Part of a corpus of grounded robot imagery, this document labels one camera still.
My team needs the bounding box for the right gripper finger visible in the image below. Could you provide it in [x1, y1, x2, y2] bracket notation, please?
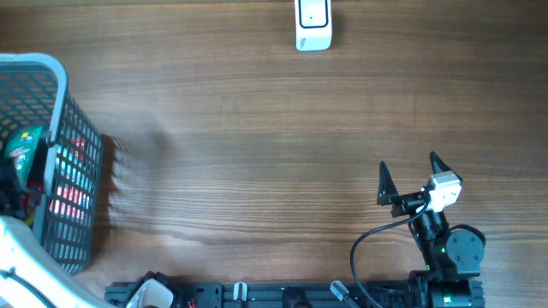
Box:
[429, 151, 462, 182]
[377, 161, 400, 205]

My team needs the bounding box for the green 3M gloves packet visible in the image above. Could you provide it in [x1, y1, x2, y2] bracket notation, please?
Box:
[4, 126, 43, 191]

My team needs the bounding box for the red yellow sauce bottle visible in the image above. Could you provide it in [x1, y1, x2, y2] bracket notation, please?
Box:
[23, 181, 43, 227]

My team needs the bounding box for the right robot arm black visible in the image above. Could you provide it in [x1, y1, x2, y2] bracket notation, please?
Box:
[377, 152, 486, 308]

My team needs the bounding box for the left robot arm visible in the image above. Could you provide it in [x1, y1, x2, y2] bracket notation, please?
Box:
[1, 216, 112, 308]

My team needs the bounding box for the white barcode scanner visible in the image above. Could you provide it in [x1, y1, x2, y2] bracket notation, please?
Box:
[294, 0, 333, 52]

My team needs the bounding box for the grey plastic mesh basket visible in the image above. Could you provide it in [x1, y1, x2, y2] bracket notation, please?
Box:
[1, 53, 104, 275]

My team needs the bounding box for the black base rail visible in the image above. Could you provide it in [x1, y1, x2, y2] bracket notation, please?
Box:
[104, 280, 485, 308]

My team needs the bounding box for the left camera cable black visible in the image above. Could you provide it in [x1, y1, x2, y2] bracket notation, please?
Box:
[0, 268, 57, 308]

